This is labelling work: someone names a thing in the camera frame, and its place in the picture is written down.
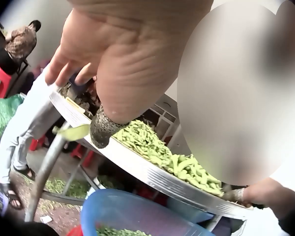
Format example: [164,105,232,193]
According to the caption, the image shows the person's right hand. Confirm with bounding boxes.
[222,178,295,209]

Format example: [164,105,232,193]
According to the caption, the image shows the person's left hand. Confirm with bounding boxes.
[45,0,214,149]

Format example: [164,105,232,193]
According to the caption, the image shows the person's left index finger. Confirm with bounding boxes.
[74,63,97,86]

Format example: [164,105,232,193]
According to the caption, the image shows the person's left fingers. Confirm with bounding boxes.
[45,37,75,86]

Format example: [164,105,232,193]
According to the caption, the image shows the person's right fingers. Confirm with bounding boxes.
[222,187,246,203]

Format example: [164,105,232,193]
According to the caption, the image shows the person's left thumb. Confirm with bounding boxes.
[90,47,180,149]

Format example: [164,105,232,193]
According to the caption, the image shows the pile of dark plant stalks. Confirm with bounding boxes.
[60,82,101,117]

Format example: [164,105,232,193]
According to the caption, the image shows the small blue plastic basin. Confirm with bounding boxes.
[167,197,215,223]

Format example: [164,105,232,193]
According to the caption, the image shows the pale green empty pod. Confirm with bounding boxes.
[52,124,91,141]

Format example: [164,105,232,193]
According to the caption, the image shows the pile of green bean pods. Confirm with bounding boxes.
[112,120,224,197]

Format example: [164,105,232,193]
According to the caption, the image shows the green mesh sack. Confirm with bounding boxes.
[0,93,25,143]

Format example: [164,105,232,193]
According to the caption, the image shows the large silver metal tray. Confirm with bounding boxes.
[49,84,255,220]

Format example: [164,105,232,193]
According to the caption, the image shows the grey metal pipe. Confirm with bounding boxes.
[25,122,72,222]

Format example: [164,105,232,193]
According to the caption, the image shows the green pods scattered on ground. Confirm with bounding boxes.
[45,177,91,199]

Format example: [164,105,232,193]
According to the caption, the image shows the large blue plastic basin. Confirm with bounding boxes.
[81,189,210,236]

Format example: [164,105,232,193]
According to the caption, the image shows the heap of shelled green beans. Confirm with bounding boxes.
[96,227,152,236]

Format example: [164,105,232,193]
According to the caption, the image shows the white window frame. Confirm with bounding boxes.
[143,95,182,146]

